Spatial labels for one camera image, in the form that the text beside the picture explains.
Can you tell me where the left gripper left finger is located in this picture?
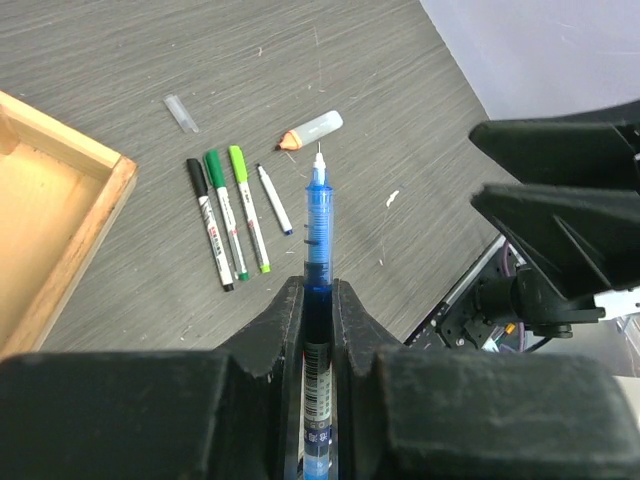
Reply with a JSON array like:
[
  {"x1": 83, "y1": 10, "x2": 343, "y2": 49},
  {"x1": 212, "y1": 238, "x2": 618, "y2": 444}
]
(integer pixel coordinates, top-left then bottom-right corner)
[{"x1": 1, "y1": 277, "x2": 303, "y2": 479}]

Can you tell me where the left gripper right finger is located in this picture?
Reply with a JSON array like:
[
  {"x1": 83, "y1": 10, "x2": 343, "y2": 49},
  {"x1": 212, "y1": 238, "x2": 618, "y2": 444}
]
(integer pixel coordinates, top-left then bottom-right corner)
[{"x1": 332, "y1": 280, "x2": 639, "y2": 479}]

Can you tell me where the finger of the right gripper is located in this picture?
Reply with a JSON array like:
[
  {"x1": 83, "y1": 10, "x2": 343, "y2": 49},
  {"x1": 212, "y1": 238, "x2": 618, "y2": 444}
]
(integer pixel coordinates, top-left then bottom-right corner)
[
  {"x1": 471, "y1": 184, "x2": 639, "y2": 300},
  {"x1": 468, "y1": 101, "x2": 639, "y2": 192}
]

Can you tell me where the white pen black tip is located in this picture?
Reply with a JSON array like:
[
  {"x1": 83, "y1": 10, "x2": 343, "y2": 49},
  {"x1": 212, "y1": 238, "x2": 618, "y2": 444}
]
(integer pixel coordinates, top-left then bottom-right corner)
[{"x1": 196, "y1": 192, "x2": 234, "y2": 292}]

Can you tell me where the blue pen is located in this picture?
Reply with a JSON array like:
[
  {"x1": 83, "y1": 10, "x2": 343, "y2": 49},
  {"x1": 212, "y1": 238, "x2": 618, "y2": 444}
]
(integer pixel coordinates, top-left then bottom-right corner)
[{"x1": 302, "y1": 152, "x2": 333, "y2": 479}]

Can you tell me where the long white green pen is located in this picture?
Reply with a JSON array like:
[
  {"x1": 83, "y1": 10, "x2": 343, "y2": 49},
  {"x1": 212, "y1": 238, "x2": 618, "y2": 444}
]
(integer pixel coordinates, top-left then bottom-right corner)
[{"x1": 215, "y1": 187, "x2": 249, "y2": 281}]

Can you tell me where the white pen green tip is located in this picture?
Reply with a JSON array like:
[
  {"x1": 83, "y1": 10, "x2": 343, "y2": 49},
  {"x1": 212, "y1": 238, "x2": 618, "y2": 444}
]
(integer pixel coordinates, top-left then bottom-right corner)
[{"x1": 238, "y1": 181, "x2": 271, "y2": 274}]

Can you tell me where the short white pen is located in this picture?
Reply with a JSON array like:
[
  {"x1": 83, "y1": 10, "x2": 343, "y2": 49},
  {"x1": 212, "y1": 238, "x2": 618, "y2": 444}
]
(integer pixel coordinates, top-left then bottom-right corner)
[{"x1": 256, "y1": 164, "x2": 293, "y2": 236}]

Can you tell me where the black pen cap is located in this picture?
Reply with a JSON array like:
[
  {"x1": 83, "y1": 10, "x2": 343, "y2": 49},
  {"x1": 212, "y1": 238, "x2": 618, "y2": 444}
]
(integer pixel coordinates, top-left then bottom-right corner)
[{"x1": 186, "y1": 158, "x2": 208, "y2": 198}]

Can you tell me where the light green pen cap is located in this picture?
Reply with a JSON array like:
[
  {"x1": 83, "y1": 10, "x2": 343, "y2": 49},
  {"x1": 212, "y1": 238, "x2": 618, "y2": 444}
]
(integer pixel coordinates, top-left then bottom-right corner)
[{"x1": 228, "y1": 145, "x2": 248, "y2": 184}]

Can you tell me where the clear pen cap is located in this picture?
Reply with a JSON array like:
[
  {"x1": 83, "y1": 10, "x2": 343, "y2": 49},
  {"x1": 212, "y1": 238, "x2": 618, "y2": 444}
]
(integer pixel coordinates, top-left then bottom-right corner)
[{"x1": 163, "y1": 94, "x2": 200, "y2": 133}]

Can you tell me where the dark green pen cap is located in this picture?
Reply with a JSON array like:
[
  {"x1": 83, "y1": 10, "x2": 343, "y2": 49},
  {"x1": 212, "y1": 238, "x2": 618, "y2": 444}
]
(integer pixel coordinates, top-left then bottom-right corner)
[{"x1": 203, "y1": 149, "x2": 226, "y2": 189}]

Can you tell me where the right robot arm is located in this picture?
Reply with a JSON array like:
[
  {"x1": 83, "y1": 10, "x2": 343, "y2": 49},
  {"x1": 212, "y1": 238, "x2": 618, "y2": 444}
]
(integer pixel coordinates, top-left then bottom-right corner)
[{"x1": 406, "y1": 102, "x2": 639, "y2": 353}]

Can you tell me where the grey pencil orange tip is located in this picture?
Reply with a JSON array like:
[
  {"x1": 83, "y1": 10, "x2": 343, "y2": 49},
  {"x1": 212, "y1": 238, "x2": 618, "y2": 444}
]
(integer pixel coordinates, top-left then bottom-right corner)
[{"x1": 275, "y1": 110, "x2": 344, "y2": 151}]

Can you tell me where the wooden clothes rack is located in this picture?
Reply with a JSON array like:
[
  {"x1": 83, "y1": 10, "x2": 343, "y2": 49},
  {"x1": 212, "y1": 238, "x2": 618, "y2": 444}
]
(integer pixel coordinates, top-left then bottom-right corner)
[{"x1": 1, "y1": 93, "x2": 138, "y2": 357}]

